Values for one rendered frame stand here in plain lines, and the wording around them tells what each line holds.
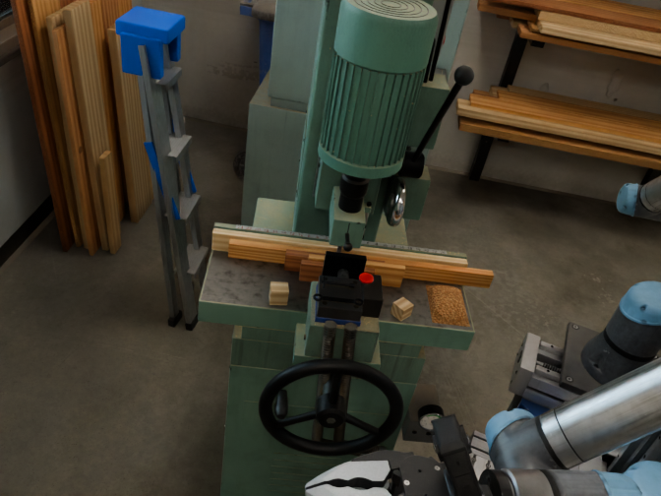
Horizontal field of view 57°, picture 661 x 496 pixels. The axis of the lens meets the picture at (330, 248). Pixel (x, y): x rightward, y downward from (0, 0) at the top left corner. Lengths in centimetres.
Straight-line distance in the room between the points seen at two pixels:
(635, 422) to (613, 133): 265
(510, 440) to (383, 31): 67
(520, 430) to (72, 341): 192
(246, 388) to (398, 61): 83
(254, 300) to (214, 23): 258
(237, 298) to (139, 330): 123
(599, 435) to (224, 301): 78
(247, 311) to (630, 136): 252
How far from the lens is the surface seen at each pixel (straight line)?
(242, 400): 154
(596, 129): 338
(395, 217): 144
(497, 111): 325
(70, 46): 247
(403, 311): 132
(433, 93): 141
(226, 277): 137
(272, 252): 140
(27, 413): 233
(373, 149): 117
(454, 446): 62
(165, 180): 211
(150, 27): 195
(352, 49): 111
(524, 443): 87
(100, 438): 222
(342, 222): 130
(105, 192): 269
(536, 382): 157
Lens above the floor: 180
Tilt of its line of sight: 37 degrees down
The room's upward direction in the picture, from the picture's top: 11 degrees clockwise
